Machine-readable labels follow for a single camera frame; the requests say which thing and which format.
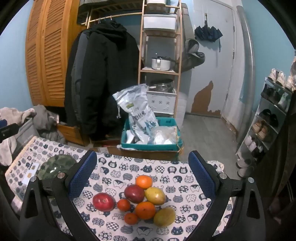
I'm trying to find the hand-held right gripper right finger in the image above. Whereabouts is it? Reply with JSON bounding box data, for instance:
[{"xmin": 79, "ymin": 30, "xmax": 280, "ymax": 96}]
[{"xmin": 188, "ymin": 150, "xmax": 266, "ymax": 241}]

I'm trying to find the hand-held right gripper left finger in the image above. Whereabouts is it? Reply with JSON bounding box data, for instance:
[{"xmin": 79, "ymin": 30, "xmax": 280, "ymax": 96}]
[{"xmin": 20, "ymin": 150, "xmax": 97, "ymax": 241}]

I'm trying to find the bright red apple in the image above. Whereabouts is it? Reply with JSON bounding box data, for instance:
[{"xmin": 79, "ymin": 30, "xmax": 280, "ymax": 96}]
[{"xmin": 93, "ymin": 192, "xmax": 116, "ymax": 212}]

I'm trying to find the yellow mango with red blush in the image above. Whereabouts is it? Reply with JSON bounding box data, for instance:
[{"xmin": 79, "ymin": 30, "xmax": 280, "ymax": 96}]
[{"xmin": 145, "ymin": 187, "xmax": 166, "ymax": 205}]

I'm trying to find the small tangerine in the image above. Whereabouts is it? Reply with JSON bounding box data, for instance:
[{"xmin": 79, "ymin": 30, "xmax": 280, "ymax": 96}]
[
  {"xmin": 117, "ymin": 199, "xmax": 131, "ymax": 212},
  {"xmin": 124, "ymin": 213, "xmax": 139, "ymax": 226}
]

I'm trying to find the dark red apple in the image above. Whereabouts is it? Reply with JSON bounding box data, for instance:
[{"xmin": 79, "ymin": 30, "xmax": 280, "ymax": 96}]
[{"xmin": 124, "ymin": 184, "xmax": 145, "ymax": 204}]

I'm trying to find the medium orange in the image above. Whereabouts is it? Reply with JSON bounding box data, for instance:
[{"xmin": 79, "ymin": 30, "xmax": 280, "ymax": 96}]
[{"xmin": 135, "ymin": 175, "xmax": 153, "ymax": 189}]

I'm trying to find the yellow-green mango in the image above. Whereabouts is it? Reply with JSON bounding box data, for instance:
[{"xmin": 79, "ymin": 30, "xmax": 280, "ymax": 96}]
[{"xmin": 154, "ymin": 207, "xmax": 176, "ymax": 227}]

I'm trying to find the large orange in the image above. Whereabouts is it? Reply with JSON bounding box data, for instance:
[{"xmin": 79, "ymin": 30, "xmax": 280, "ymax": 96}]
[{"xmin": 135, "ymin": 201, "xmax": 156, "ymax": 220}]

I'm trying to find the grey laundry bag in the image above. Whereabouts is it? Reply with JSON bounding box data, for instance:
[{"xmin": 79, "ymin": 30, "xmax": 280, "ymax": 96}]
[{"xmin": 14, "ymin": 118, "xmax": 41, "ymax": 151}]

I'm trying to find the flat cardboard box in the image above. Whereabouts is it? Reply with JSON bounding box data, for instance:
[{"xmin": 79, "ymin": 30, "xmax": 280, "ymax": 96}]
[{"xmin": 89, "ymin": 139, "xmax": 122, "ymax": 154}]

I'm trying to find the grey clothes pile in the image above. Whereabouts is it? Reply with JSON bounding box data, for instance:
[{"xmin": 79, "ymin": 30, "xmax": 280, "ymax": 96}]
[{"xmin": 33, "ymin": 105, "xmax": 67, "ymax": 144}]

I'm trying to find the wooden drawer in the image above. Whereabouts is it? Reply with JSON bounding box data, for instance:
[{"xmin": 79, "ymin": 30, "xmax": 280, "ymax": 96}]
[{"xmin": 57, "ymin": 124, "xmax": 90, "ymax": 146}]

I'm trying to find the white phone with stickers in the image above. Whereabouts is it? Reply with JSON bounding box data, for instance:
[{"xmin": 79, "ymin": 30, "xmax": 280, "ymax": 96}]
[{"xmin": 23, "ymin": 162, "xmax": 40, "ymax": 183}]

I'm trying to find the cat-print tablecloth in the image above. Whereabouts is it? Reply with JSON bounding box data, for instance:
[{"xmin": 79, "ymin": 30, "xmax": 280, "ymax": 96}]
[{"xmin": 5, "ymin": 136, "xmax": 234, "ymax": 241}]

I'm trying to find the clear plastic bag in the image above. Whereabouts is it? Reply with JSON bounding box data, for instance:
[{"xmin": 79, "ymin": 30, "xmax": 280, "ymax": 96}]
[{"xmin": 153, "ymin": 126, "xmax": 179, "ymax": 144}]

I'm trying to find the cardboard box under teal box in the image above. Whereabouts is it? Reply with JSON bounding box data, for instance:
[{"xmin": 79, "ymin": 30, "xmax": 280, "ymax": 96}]
[{"xmin": 117, "ymin": 145, "xmax": 184, "ymax": 160}]

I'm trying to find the shoe rack with shoes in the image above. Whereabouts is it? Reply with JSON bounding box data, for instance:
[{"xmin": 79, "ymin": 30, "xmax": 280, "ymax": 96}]
[{"xmin": 237, "ymin": 56, "xmax": 296, "ymax": 176}]

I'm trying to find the white patterned crate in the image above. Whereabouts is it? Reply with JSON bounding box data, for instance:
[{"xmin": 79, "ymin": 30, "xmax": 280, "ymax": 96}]
[{"xmin": 146, "ymin": 90, "xmax": 177, "ymax": 115}]

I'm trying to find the wooden louvered wardrobe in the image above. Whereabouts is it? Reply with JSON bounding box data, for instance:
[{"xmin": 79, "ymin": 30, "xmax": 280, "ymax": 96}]
[{"xmin": 25, "ymin": 0, "xmax": 87, "ymax": 107}]

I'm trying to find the white rice bag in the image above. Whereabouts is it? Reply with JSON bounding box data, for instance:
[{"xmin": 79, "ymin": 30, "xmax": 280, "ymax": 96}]
[{"xmin": 112, "ymin": 84, "xmax": 159, "ymax": 143}]

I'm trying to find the steel pot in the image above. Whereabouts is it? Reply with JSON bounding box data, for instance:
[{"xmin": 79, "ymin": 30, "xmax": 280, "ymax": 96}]
[{"xmin": 148, "ymin": 79, "xmax": 174, "ymax": 93}]

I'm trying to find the black hanging jacket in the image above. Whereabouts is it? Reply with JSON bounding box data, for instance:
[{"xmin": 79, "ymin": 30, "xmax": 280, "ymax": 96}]
[{"xmin": 64, "ymin": 22, "xmax": 140, "ymax": 142}]

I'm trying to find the grey door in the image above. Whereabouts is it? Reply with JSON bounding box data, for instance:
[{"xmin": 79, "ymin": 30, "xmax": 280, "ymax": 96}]
[{"xmin": 191, "ymin": 4, "xmax": 237, "ymax": 118}]

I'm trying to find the metal pipe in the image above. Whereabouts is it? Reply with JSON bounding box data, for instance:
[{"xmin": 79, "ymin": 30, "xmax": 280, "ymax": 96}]
[{"xmin": 236, "ymin": 5, "xmax": 255, "ymax": 126}]

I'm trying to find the white enamel pot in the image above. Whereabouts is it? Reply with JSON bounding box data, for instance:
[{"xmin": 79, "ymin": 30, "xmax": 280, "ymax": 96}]
[{"xmin": 151, "ymin": 56, "xmax": 177, "ymax": 70}]

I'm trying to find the wooden shelf rack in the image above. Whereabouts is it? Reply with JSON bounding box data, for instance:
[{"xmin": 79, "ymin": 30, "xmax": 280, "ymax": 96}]
[{"xmin": 138, "ymin": 0, "xmax": 183, "ymax": 117}]

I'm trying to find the grey hanging jacket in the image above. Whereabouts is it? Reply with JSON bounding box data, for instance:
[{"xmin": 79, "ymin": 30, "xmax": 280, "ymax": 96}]
[{"xmin": 180, "ymin": 3, "xmax": 206, "ymax": 70}]

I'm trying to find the folded dark blue umbrella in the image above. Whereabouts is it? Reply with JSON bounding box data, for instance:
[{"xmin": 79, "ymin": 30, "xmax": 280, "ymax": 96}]
[{"xmin": 194, "ymin": 25, "xmax": 223, "ymax": 52}]

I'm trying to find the white storage bin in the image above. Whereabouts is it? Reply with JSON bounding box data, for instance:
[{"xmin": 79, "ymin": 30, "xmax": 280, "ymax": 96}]
[{"xmin": 143, "ymin": 14, "xmax": 177, "ymax": 30}]

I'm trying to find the wooden clothes rail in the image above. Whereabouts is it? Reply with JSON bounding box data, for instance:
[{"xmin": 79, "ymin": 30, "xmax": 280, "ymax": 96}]
[{"xmin": 85, "ymin": 6, "xmax": 144, "ymax": 27}]

